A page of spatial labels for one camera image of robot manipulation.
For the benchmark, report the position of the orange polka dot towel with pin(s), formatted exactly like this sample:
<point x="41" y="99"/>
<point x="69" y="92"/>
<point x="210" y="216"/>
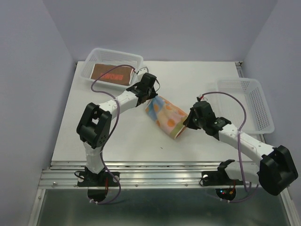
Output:
<point x="166" y="116"/>

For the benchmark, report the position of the aluminium mounting rail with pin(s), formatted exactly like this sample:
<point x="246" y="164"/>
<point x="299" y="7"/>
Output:
<point x="133" y="174"/>

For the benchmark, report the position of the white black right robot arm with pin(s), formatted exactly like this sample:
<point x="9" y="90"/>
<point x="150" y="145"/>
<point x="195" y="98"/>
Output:
<point x="272" y="167"/>

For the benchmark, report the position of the brown red checked towel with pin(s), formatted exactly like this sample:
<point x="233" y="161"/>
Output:
<point x="120" y="75"/>

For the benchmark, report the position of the white perforated basket right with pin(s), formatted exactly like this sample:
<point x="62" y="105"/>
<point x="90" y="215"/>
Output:
<point x="250" y="94"/>

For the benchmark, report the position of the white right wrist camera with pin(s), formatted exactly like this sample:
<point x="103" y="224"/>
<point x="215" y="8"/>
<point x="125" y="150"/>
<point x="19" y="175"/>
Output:
<point x="201" y="98"/>

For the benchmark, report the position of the white perforated basket left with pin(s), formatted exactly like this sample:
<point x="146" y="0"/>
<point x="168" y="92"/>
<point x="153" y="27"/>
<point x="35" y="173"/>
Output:
<point x="111" y="57"/>

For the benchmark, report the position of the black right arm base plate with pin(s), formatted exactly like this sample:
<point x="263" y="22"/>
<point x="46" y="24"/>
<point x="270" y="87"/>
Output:
<point x="219" y="176"/>

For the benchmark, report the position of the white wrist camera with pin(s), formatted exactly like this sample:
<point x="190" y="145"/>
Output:
<point x="201" y="98"/>
<point x="142" y="71"/>

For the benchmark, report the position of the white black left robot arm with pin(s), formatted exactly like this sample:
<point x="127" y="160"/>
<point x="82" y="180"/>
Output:
<point x="95" y="124"/>

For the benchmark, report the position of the white perforated basket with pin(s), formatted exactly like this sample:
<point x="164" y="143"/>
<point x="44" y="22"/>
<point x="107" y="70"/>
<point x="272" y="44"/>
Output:
<point x="111" y="57"/>
<point x="250" y="94"/>

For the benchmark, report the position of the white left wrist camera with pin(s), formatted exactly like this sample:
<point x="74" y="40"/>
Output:
<point x="142" y="71"/>

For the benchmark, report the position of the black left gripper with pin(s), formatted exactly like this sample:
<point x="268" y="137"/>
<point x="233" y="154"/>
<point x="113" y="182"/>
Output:
<point x="152" y="94"/>

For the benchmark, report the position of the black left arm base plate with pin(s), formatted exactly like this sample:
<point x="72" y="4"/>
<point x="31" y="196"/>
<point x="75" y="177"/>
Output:
<point x="88" y="179"/>

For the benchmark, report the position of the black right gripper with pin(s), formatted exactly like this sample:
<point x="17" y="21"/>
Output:
<point x="188" y="122"/>

